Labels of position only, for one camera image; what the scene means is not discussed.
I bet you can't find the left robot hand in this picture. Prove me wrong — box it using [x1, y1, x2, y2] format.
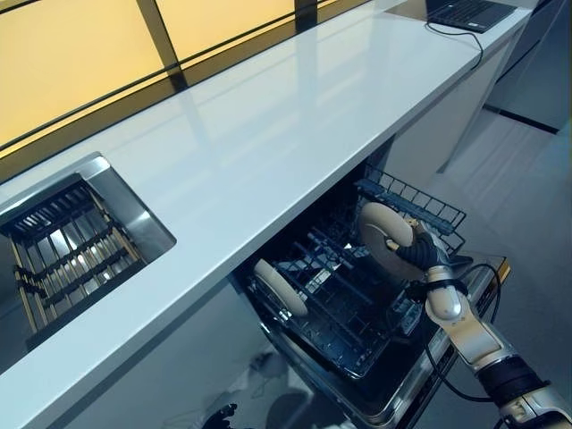
[205, 402, 240, 429]

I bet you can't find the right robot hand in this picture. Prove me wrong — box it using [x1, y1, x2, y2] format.
[386, 218, 448, 273]

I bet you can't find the cream round plate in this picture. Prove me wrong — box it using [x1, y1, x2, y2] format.
[253, 258, 310, 318]
[359, 201, 430, 281]

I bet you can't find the black built-in dishwasher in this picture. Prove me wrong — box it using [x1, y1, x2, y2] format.
[231, 147, 510, 426]

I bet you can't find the white cabinet door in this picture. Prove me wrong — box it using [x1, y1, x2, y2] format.
[66, 281, 278, 429]

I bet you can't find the white cabinet end panel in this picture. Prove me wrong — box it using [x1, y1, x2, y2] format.
[387, 24, 534, 176]

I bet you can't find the tall grey cabinet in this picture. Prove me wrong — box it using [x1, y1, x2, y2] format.
[485, 0, 572, 134]

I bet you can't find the black dish drying rack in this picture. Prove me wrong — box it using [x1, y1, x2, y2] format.
[0, 182, 148, 336]

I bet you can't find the stainless steel kitchen sink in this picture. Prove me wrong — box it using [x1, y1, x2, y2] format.
[0, 151, 178, 354]

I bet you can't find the dark open laptop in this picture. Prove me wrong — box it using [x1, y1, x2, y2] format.
[424, 0, 518, 35]

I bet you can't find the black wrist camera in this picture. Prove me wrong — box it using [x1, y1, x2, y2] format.
[405, 280, 431, 306]

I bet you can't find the wire dishwasher rack with handle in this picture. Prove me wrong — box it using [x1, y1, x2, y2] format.
[355, 164, 468, 260]

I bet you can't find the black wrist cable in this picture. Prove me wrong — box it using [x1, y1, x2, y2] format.
[422, 262, 504, 401]

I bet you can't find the wire dishwasher plate rack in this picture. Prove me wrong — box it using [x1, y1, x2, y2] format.
[247, 226, 430, 380]

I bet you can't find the black laptop cable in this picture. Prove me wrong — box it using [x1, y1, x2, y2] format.
[424, 20, 486, 69]

